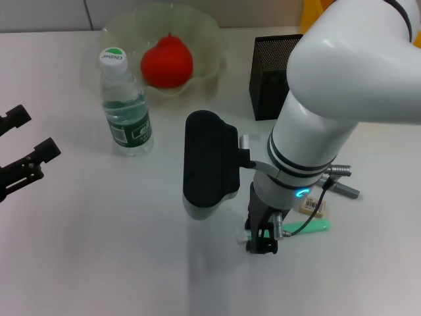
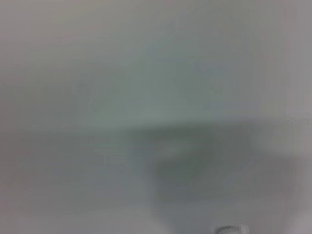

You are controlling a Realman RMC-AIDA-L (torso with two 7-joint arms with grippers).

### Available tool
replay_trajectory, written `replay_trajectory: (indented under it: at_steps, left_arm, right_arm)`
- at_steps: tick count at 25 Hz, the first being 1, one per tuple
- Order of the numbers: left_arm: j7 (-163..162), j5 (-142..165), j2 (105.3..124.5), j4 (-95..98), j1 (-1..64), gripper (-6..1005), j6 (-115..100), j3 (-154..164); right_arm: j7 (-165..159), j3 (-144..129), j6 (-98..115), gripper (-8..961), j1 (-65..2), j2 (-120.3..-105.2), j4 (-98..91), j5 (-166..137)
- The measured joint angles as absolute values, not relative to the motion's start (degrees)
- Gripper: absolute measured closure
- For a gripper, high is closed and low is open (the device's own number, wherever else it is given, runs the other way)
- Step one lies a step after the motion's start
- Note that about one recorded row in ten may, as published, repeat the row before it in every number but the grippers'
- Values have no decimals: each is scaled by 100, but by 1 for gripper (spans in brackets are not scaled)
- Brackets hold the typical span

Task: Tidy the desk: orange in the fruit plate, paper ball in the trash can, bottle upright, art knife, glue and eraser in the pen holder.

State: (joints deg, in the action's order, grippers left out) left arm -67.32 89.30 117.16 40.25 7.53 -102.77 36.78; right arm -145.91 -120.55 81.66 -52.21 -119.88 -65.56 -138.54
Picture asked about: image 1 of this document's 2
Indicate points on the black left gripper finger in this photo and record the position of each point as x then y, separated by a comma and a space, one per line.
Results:
14, 120
36, 158

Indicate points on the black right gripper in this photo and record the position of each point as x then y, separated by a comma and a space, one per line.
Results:
260, 210

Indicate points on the mint green pen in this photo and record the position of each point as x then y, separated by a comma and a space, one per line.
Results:
315, 227

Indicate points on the beige eraser with barcode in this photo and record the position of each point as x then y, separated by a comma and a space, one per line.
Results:
324, 209

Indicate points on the clear green-label water bottle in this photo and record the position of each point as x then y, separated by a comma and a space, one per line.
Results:
128, 128

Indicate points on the grey glitter marker pen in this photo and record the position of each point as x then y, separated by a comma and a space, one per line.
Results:
345, 189

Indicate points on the red-orange plush orange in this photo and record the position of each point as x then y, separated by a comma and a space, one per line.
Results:
167, 62

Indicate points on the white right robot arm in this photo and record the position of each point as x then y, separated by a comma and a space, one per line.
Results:
329, 98

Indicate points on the black mesh pen holder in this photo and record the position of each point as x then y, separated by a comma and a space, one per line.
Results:
266, 89

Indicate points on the translucent green fruit bowl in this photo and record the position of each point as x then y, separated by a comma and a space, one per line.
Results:
204, 52

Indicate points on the yellow plastic bin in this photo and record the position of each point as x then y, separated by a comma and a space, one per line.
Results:
312, 13

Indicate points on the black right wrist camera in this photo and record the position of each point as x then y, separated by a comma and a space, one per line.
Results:
207, 158

